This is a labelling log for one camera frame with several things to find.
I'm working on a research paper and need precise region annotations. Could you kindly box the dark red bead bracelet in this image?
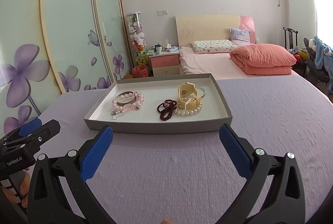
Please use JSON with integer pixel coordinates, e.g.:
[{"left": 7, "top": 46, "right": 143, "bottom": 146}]
[{"left": 157, "top": 99, "right": 178, "bottom": 121}]

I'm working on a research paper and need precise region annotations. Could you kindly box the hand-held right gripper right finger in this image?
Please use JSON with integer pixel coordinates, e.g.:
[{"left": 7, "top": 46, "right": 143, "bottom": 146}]
[{"left": 216, "top": 124, "right": 306, "bottom": 224}]

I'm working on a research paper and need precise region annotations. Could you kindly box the folded orange quilt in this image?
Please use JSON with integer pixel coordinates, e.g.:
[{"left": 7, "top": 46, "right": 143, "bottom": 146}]
[{"left": 229, "top": 43, "right": 297, "bottom": 75}]

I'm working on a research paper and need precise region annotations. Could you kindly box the red bin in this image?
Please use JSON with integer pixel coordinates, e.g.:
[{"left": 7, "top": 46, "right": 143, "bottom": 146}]
[{"left": 132, "top": 65, "right": 149, "bottom": 80}]

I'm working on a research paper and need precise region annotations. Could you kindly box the lilac pillow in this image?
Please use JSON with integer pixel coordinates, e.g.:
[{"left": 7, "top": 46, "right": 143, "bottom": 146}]
[{"left": 229, "top": 28, "right": 251, "bottom": 45}]

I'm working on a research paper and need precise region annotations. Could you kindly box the thin silver bangle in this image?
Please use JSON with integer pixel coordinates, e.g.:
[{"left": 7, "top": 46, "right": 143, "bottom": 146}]
[{"left": 194, "top": 86, "right": 208, "bottom": 98}]

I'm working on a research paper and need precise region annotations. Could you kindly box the grey cardboard box tray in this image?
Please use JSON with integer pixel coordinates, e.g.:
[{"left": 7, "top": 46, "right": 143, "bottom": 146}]
[{"left": 83, "top": 73, "right": 233, "bottom": 134}]

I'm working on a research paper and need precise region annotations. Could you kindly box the white pearl bracelet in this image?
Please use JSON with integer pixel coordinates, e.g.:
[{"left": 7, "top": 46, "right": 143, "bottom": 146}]
[{"left": 174, "top": 103, "right": 202, "bottom": 117}]

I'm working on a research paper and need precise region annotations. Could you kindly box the colourful toys pile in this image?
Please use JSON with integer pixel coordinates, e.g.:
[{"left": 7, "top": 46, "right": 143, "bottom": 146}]
[{"left": 290, "top": 48, "right": 310, "bottom": 61}]

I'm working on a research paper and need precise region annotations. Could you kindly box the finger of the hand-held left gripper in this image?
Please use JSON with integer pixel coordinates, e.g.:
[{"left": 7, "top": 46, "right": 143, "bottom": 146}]
[
  {"left": 16, "top": 120, "right": 61, "bottom": 155},
  {"left": 0, "top": 117, "right": 42, "bottom": 142}
]

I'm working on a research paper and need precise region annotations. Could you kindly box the yellow wrist watch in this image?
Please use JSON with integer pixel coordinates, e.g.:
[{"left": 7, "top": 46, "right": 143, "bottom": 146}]
[{"left": 177, "top": 82, "right": 203, "bottom": 110}]

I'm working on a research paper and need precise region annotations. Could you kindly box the pink and white nightstand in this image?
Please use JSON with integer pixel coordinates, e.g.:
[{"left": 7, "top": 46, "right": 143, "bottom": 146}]
[{"left": 148, "top": 51, "right": 181, "bottom": 77}]

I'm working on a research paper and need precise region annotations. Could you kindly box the dark wooden chair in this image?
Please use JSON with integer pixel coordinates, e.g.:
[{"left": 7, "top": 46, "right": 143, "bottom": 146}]
[{"left": 283, "top": 27, "right": 299, "bottom": 50}]

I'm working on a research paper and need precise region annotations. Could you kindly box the cream and pink headboard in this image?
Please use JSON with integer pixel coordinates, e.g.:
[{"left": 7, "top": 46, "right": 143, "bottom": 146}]
[{"left": 175, "top": 14, "right": 256, "bottom": 48}]

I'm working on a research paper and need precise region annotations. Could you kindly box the wide silver bangle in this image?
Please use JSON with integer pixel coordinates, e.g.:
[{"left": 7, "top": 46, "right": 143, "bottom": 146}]
[{"left": 116, "top": 91, "right": 137, "bottom": 107}]

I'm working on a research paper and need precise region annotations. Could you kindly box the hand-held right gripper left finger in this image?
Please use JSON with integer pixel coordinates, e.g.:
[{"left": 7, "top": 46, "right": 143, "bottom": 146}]
[{"left": 27, "top": 125, "right": 123, "bottom": 224}]

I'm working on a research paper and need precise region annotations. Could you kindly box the floral sliding door wardrobe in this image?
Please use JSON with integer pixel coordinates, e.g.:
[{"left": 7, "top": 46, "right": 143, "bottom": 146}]
[{"left": 0, "top": 0, "right": 133, "bottom": 133}]

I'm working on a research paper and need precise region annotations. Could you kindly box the pink bed mattress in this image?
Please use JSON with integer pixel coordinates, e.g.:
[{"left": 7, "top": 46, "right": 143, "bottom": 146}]
[{"left": 179, "top": 46, "right": 299, "bottom": 81}]

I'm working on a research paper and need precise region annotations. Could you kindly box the blue garment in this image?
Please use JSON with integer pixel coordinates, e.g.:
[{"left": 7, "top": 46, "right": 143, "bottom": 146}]
[{"left": 309, "top": 35, "right": 333, "bottom": 73}]

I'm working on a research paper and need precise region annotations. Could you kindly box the clear plush toy tube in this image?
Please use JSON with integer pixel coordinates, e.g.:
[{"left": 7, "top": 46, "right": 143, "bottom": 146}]
[{"left": 126, "top": 13, "right": 148, "bottom": 67}]

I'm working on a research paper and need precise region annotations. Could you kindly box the printed white pillow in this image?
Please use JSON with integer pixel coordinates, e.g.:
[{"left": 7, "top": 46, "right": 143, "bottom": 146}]
[{"left": 191, "top": 39, "right": 236, "bottom": 54}]

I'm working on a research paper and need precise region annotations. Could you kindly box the person's left hand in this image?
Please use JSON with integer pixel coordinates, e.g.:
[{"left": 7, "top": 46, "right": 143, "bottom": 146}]
[{"left": 0, "top": 168, "right": 30, "bottom": 210}]

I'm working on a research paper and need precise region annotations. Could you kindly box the grey chair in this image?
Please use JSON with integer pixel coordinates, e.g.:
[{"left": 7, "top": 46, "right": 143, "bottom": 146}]
[{"left": 303, "top": 38, "right": 331, "bottom": 84}]

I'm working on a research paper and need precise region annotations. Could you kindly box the pink bead bracelet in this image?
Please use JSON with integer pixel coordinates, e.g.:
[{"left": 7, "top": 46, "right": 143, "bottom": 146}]
[{"left": 112, "top": 91, "right": 144, "bottom": 113}]

